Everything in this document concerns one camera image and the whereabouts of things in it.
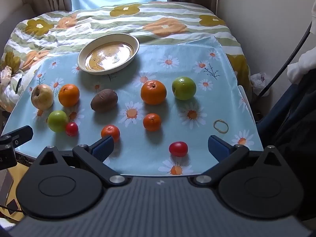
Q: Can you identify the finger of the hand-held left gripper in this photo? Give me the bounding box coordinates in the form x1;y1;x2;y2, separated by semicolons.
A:
0;125;34;151

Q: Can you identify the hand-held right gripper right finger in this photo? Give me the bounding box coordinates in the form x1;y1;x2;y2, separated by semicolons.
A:
189;135;289;187

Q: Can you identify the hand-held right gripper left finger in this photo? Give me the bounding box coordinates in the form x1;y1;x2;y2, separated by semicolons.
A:
32;135;129;188

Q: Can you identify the small mandarin orange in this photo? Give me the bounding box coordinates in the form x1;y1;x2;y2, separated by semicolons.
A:
143;113;162;132
101;125;120;143

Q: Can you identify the green apple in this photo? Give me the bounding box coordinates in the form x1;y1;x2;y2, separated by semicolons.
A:
172;76;197;101
47;110;69;132

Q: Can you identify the red tomato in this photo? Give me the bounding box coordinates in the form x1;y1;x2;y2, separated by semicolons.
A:
169;141;188;157

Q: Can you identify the red apple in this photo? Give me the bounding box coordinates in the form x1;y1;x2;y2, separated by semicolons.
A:
65;122;79;137

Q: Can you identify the yellow apple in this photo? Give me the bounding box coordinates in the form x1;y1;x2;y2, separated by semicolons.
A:
31;84;54;110

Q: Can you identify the brown kiwi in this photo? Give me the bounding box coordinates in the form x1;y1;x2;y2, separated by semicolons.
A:
90;88;118;113

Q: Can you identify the white bowl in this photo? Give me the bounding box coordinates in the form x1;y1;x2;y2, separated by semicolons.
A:
77;33;140;75

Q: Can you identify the yellow wooden furniture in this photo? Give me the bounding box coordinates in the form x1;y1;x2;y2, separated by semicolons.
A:
0;164;30;221

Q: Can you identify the tan rubber band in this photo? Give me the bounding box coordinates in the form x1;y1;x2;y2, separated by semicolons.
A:
213;119;229;132

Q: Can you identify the white printed paper bag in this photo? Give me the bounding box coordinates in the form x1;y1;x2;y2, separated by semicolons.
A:
0;65;13;89

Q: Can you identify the dark blue garment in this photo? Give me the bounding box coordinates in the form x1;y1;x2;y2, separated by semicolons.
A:
257;71;316;228

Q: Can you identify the white plastic bag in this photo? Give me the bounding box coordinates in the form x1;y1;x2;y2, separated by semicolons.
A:
250;72;271;95

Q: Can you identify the blue daisy print tablecloth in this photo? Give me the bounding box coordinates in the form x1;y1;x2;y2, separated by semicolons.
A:
1;37;264;176

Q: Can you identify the white garment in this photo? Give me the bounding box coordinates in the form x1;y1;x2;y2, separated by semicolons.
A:
286;47;316;84

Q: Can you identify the striped floral blanket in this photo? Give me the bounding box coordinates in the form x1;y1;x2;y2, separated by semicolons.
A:
0;1;252;114

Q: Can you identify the black cable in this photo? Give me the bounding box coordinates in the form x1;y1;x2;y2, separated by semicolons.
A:
258;21;313;97

